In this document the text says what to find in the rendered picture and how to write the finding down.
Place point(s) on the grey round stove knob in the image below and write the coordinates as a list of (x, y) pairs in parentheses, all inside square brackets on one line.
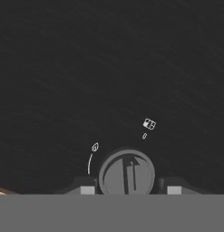
[(126, 173)]

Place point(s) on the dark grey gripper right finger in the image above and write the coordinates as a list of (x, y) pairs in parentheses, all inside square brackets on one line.
[(173, 186)]

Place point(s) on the black stove hob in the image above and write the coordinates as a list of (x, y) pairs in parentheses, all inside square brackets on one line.
[(110, 75)]

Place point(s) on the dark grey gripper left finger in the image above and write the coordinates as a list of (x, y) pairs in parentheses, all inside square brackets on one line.
[(84, 186)]

